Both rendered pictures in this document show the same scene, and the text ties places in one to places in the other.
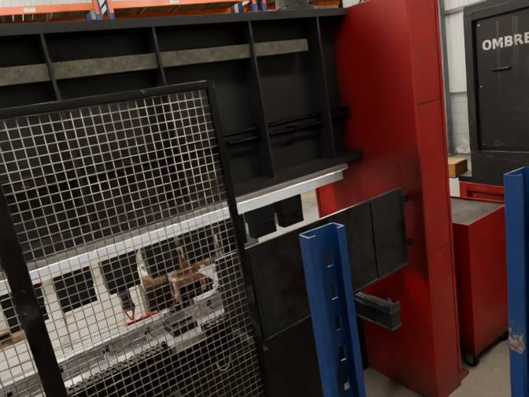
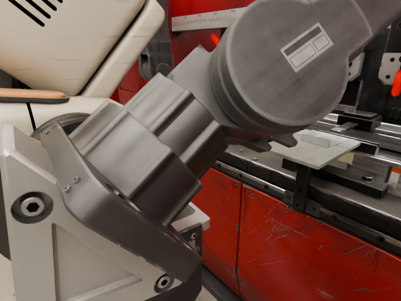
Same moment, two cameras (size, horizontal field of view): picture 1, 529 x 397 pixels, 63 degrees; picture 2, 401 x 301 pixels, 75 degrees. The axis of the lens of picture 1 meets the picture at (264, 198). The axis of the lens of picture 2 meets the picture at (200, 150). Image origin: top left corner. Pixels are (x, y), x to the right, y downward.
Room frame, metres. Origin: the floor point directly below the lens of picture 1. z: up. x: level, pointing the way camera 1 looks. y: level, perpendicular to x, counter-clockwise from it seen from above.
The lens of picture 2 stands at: (2.74, 0.98, 1.27)
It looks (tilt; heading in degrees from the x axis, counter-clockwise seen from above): 22 degrees down; 262
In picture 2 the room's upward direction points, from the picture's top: straight up
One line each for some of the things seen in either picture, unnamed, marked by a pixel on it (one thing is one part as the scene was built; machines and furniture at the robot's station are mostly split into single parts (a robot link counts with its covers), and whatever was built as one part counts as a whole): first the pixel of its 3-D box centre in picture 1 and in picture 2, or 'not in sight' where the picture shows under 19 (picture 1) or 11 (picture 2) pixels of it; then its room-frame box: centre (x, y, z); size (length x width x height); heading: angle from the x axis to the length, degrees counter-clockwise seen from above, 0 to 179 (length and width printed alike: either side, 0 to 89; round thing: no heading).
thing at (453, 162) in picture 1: (453, 166); not in sight; (3.68, -1.68, 1.04); 0.30 x 0.26 x 0.12; 117
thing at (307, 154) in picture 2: (221, 270); (310, 146); (2.32, 0.31, 1.00); 0.26 x 0.18 x 0.01; 33
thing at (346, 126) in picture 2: not in sight; (351, 122); (2.07, 0.14, 1.01); 0.26 x 0.12 x 0.05; 33
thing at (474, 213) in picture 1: (457, 276); not in sight; (2.72, -1.22, 0.50); 0.50 x 0.50 x 1.00; 33
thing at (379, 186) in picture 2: not in sight; (331, 173); (2.23, 0.30, 0.89); 0.30 x 0.05 x 0.03; 123
